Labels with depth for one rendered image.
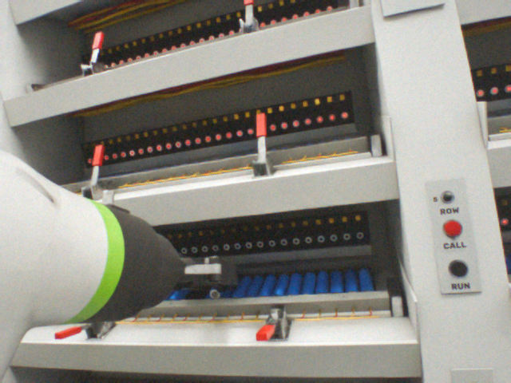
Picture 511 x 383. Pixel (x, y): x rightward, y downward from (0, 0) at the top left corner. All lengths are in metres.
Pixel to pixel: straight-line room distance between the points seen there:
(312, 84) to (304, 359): 0.46
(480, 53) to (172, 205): 0.56
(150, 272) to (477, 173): 0.35
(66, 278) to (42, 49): 0.68
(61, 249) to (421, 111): 0.38
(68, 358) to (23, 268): 0.43
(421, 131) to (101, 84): 0.46
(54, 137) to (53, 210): 0.60
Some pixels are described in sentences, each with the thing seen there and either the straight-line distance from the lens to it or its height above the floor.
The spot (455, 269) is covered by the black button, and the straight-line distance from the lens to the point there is 0.42.
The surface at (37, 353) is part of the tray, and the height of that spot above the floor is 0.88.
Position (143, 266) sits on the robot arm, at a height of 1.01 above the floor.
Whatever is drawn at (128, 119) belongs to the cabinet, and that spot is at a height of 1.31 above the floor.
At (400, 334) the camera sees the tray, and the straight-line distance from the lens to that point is 0.44.
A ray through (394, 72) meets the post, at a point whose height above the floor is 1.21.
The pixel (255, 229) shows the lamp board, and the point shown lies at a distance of 0.59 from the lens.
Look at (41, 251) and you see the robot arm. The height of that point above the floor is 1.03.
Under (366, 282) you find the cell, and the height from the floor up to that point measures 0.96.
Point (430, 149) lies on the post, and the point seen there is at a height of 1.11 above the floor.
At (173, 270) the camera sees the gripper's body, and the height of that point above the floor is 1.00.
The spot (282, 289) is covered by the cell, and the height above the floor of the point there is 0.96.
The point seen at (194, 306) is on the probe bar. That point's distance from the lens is 0.52.
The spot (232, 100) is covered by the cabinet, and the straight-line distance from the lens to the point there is 0.70.
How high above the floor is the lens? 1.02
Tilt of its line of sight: 8 degrees up
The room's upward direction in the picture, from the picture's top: 5 degrees counter-clockwise
